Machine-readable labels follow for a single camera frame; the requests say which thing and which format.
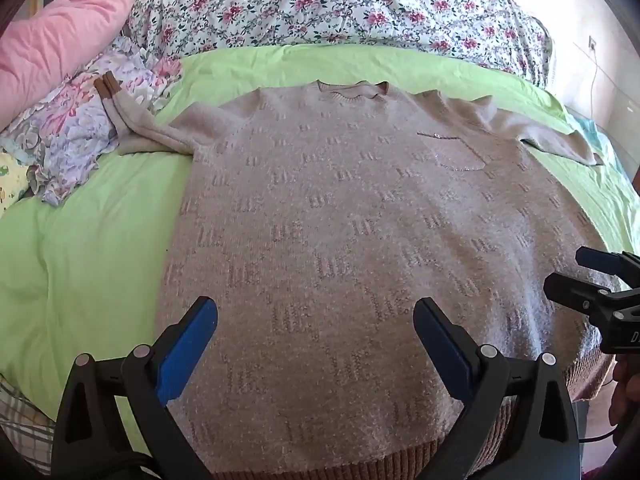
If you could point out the light blue cloth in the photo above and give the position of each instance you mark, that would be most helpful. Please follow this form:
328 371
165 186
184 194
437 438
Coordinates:
592 132

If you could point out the plaid cloth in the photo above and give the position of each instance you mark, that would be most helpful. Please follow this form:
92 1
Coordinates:
25 425

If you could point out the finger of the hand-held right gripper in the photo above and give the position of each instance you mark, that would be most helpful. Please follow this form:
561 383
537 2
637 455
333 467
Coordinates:
575 292
607 262

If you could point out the pink blanket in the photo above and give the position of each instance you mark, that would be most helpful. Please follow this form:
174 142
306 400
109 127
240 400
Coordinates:
65 35

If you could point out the white wall socket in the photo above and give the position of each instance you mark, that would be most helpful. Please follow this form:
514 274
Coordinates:
593 43

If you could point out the beige patterned knit sweater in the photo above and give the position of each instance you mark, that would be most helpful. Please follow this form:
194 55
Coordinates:
325 235

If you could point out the pastel floral crumpled cloth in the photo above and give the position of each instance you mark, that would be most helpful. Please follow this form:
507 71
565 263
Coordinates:
65 130

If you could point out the yellow patterned cloth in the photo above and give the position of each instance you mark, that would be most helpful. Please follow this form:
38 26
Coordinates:
10 185

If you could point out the person's right hand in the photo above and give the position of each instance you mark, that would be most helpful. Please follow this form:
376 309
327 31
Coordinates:
627 400

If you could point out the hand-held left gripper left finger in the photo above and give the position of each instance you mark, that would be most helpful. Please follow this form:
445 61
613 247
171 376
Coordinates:
190 350

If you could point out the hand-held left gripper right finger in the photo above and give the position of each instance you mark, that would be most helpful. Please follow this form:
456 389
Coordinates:
445 350

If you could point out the green bed sheet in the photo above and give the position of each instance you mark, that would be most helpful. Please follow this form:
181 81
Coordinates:
90 260

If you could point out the white duvet with pink flowers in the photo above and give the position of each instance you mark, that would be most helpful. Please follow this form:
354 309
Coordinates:
300 5

